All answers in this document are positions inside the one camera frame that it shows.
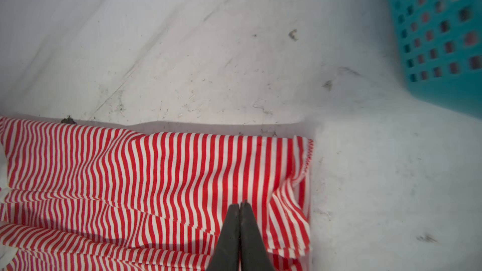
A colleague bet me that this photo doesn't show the teal plastic basket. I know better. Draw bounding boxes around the teal plastic basket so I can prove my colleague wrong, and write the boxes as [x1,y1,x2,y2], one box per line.
[388,0,481,118]

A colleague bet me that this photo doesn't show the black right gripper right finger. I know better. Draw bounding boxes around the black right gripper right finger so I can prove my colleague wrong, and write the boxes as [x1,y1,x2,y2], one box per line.
[240,202,275,271]

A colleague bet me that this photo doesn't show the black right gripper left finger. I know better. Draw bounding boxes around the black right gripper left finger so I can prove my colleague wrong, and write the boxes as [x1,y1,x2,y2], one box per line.
[207,204,240,271]

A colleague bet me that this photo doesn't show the red white striped tank top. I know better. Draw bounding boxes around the red white striped tank top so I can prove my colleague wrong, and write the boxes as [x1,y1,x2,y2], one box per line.
[1,117,313,270]

